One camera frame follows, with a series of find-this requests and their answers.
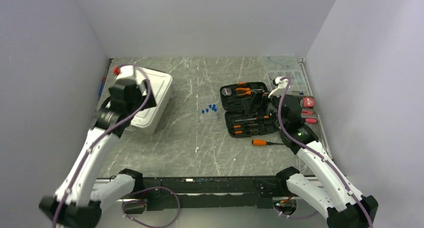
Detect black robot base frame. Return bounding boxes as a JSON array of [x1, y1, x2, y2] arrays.
[[122, 175, 299, 214]]

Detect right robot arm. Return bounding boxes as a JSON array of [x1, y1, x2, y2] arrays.
[[241, 91, 379, 228]]

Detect red handled screwdriver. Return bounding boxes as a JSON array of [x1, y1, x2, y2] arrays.
[[304, 118, 318, 124]]

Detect orange handled pliers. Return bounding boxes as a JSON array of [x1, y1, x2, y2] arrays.
[[235, 87, 252, 97]]

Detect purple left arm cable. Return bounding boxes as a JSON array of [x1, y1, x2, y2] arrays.
[[51, 64, 153, 228]]

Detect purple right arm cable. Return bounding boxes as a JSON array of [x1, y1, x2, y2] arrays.
[[277, 75, 375, 228]]

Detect orange handled screwdriver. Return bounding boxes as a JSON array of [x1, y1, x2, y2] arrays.
[[251, 139, 284, 147]]

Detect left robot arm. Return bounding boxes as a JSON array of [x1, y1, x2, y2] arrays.
[[38, 78, 157, 228]]

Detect clear compartment organizer box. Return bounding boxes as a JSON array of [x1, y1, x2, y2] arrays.
[[261, 55, 309, 95]]

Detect black orange tool case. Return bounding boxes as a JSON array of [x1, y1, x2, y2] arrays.
[[219, 81, 278, 138]]

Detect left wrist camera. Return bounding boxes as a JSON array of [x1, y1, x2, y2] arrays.
[[113, 65, 137, 84]]

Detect clear test tube rack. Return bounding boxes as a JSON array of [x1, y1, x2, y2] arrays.
[[196, 94, 218, 124]]

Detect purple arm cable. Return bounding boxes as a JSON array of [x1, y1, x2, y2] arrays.
[[277, 75, 375, 228], [51, 64, 153, 228]]

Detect beige plastic bin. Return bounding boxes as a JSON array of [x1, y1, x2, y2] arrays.
[[125, 67, 174, 136]]

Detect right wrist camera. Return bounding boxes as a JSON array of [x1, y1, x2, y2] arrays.
[[268, 76, 291, 98]]

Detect red tape measure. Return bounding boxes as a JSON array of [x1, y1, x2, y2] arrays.
[[302, 97, 316, 109]]

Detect grey tool tray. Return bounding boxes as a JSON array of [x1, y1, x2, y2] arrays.
[[297, 95, 322, 137]]

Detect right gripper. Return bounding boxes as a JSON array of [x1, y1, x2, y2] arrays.
[[242, 88, 286, 131]]

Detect blue red pens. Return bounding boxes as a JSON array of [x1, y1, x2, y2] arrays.
[[98, 68, 109, 98]]

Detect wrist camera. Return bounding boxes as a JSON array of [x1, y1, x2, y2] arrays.
[[113, 65, 137, 84], [268, 76, 291, 98]]

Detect white tray lid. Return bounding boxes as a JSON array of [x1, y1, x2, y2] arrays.
[[130, 67, 174, 124]]

